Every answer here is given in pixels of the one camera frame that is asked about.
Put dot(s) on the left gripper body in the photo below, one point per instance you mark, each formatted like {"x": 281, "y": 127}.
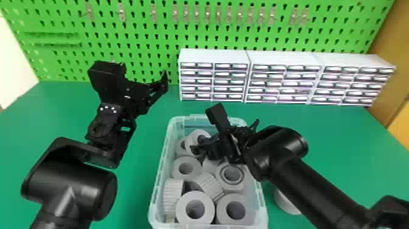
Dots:
{"x": 135, "y": 97}

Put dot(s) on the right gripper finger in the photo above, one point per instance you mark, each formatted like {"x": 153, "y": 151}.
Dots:
{"x": 215, "y": 155}
{"x": 201, "y": 145}

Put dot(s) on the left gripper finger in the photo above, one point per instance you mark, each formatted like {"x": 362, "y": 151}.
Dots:
{"x": 160, "y": 83}
{"x": 152, "y": 100}

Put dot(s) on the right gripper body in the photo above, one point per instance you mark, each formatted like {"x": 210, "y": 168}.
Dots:
{"x": 234, "y": 144}

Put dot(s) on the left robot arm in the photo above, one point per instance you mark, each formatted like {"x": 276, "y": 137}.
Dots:
{"x": 68, "y": 188}

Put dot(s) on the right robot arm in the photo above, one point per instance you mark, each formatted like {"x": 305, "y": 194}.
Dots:
{"x": 300, "y": 185}

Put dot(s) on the clear bin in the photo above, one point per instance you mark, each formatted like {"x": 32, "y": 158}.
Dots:
{"x": 158, "y": 192}

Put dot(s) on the white drawer cabinet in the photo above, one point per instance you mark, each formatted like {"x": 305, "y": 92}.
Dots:
{"x": 281, "y": 80}
{"x": 351, "y": 84}
{"x": 212, "y": 75}

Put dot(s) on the white panel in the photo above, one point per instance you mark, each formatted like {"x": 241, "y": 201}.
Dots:
{"x": 14, "y": 67}

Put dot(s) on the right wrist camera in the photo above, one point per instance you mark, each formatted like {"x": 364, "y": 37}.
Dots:
{"x": 218, "y": 115}

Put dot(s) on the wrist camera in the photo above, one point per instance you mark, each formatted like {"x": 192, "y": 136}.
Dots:
{"x": 218, "y": 115}
{"x": 105, "y": 78}

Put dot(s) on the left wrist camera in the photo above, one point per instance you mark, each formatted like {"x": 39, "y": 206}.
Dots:
{"x": 105, "y": 78}

